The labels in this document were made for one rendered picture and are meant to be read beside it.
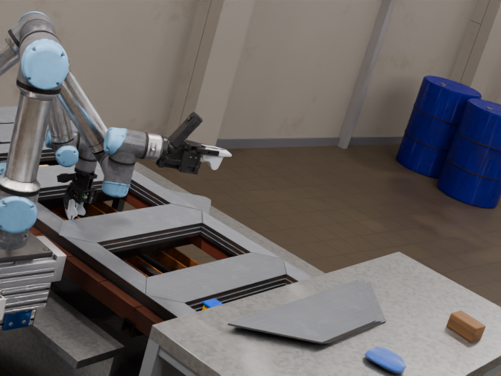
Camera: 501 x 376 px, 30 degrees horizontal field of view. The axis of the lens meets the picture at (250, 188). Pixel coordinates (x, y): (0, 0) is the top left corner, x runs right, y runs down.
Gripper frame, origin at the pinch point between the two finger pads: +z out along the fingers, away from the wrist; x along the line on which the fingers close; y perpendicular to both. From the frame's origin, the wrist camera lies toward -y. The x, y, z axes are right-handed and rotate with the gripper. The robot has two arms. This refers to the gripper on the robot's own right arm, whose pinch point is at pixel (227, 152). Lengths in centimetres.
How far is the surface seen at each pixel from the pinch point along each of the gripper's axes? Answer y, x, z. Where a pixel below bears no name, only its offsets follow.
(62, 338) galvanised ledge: 74, -29, -30
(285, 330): 42, 26, 19
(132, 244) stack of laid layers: 53, -71, -3
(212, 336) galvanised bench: 45, 29, -3
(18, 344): 94, -67, -37
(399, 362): 43, 39, 49
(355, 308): 40, 9, 49
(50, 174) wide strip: 44, -119, -29
